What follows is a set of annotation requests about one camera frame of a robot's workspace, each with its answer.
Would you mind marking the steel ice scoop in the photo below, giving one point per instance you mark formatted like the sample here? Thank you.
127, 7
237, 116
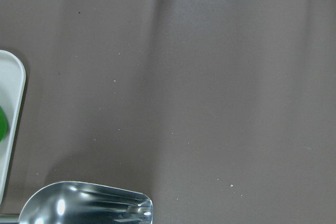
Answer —
80, 202

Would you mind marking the beige rectangular tray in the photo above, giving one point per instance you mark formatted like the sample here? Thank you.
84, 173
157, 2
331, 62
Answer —
13, 78

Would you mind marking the green lime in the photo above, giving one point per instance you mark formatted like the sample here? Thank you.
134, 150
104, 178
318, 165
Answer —
3, 124

